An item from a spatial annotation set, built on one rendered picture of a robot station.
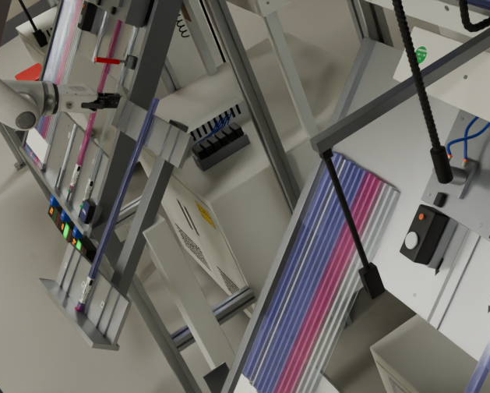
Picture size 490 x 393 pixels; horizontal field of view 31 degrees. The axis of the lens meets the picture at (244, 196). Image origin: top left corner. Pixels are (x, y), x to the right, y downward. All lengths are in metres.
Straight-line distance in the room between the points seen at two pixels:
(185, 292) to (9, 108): 0.58
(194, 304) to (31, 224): 1.94
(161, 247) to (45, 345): 1.32
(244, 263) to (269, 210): 0.17
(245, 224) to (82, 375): 0.92
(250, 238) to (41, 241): 1.55
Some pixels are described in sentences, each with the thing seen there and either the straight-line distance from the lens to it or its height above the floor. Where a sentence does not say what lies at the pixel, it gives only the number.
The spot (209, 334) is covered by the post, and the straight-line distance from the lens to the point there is 2.20.
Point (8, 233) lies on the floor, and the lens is 4.02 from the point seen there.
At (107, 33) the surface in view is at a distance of 2.40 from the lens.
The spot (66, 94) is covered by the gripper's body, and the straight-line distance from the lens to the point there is 2.17.
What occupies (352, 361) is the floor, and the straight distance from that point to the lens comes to 2.64.
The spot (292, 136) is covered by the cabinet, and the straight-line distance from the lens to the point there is 2.48.
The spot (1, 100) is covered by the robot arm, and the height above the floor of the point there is 1.15.
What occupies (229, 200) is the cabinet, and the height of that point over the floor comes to 0.59.
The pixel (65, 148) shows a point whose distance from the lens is 2.54.
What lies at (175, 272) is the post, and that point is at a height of 0.68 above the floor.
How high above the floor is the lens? 1.87
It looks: 33 degrees down
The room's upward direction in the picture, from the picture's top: 24 degrees counter-clockwise
